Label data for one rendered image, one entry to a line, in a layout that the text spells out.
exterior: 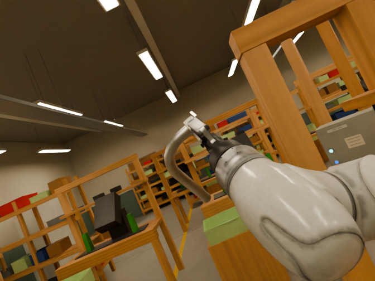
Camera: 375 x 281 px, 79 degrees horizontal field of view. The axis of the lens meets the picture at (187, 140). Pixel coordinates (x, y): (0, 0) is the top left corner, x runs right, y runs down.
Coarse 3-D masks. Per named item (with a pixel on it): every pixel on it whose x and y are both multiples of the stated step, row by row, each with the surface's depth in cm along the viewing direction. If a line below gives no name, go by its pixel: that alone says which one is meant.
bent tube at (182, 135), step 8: (192, 112) 61; (184, 128) 60; (176, 136) 60; (184, 136) 60; (168, 144) 60; (176, 144) 60; (168, 152) 60; (168, 160) 61; (168, 168) 62; (176, 168) 63; (176, 176) 64; (184, 176) 65; (184, 184) 66; (192, 184) 67; (200, 192) 69; (208, 200) 71
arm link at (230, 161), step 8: (232, 152) 38; (240, 152) 37; (248, 152) 36; (256, 152) 37; (224, 160) 38; (232, 160) 36; (240, 160) 35; (248, 160) 34; (216, 168) 39; (224, 168) 37; (232, 168) 35; (216, 176) 39; (224, 176) 36; (232, 176) 35; (224, 184) 36
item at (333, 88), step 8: (352, 64) 729; (328, 72) 722; (336, 72) 718; (320, 80) 719; (328, 80) 708; (360, 80) 705; (296, 88) 761; (328, 88) 720; (336, 88) 716; (328, 96) 707; (344, 96) 711; (304, 104) 753; (336, 104) 725; (336, 112) 752; (344, 112) 712; (352, 112) 710; (312, 120) 753; (312, 128) 724
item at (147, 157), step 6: (324, 84) 1010; (222, 120) 1041; (240, 126) 1033; (228, 132) 1036; (234, 132) 1034; (144, 156) 1064; (132, 168) 1066; (144, 168) 1062; (150, 168) 1060; (132, 174) 1066
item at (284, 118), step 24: (360, 0) 78; (336, 24) 86; (360, 24) 78; (264, 48) 81; (360, 48) 80; (264, 72) 80; (360, 72) 85; (264, 96) 80; (288, 96) 79; (288, 120) 79; (288, 144) 79; (312, 144) 78; (312, 168) 78; (360, 264) 76
